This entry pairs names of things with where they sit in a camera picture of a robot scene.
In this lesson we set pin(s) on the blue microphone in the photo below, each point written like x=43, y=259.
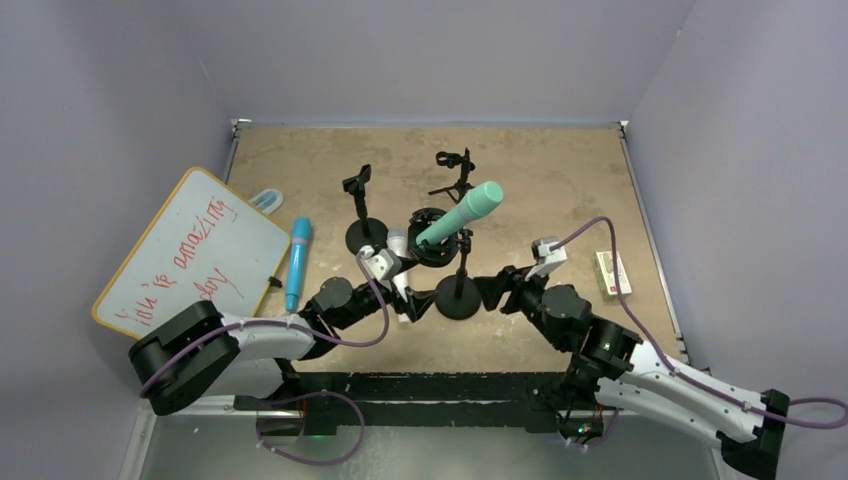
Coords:
x=301, y=235

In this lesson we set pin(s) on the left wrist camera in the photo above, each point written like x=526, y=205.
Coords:
x=382, y=265

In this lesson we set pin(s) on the yellow-framed whiteboard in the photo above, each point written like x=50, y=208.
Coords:
x=205, y=243

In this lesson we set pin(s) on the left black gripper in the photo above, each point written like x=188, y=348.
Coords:
x=417, y=300

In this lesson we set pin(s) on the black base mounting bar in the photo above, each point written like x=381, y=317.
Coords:
x=318, y=403

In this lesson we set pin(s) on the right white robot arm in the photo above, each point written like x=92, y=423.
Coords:
x=616, y=367

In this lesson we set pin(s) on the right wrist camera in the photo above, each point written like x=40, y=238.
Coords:
x=548, y=254

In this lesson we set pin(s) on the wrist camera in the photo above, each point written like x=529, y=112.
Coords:
x=382, y=265
x=548, y=254

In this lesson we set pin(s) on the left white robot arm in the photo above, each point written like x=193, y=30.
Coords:
x=179, y=361

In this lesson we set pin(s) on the whiteboard eraser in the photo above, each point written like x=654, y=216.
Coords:
x=267, y=201

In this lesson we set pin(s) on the green microphone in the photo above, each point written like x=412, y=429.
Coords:
x=478, y=203

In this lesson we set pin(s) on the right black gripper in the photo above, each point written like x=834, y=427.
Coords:
x=508, y=279

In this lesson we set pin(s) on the small white green box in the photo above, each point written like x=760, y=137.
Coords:
x=611, y=278

